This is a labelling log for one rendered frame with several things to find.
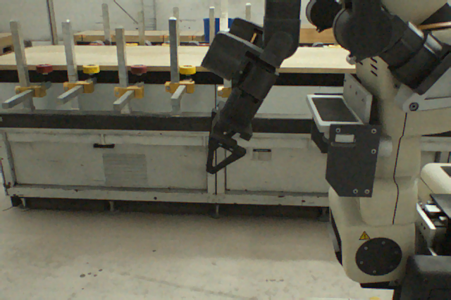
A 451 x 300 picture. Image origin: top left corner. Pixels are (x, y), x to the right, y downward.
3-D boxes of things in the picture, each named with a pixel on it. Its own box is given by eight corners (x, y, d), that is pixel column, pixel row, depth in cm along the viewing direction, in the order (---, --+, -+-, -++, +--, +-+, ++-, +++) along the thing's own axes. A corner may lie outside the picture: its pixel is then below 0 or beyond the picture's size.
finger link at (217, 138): (191, 170, 75) (216, 126, 71) (194, 153, 81) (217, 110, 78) (226, 186, 76) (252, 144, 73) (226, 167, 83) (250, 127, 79)
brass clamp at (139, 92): (141, 98, 209) (141, 88, 207) (114, 98, 210) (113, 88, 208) (144, 95, 214) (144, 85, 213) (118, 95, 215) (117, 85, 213)
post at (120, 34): (130, 126, 216) (122, 26, 198) (122, 125, 216) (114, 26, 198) (132, 123, 219) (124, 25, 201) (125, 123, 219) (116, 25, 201)
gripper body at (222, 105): (213, 128, 73) (235, 91, 71) (215, 107, 83) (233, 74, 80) (247, 144, 75) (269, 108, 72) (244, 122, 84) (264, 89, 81)
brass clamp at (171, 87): (193, 94, 206) (193, 83, 204) (165, 93, 207) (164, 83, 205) (194, 91, 212) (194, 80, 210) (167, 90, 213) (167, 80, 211)
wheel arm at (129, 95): (120, 112, 187) (120, 103, 185) (113, 112, 187) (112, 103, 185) (144, 89, 227) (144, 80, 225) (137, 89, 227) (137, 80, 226)
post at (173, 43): (179, 119, 213) (175, 17, 195) (172, 119, 213) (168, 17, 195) (180, 117, 216) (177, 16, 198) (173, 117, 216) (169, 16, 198)
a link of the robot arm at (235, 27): (285, 17, 107) (283, 15, 116) (243, -4, 106) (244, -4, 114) (264, 61, 112) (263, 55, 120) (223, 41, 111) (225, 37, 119)
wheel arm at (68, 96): (63, 106, 187) (62, 97, 186) (56, 106, 187) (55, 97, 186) (97, 84, 228) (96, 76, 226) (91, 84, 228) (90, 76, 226)
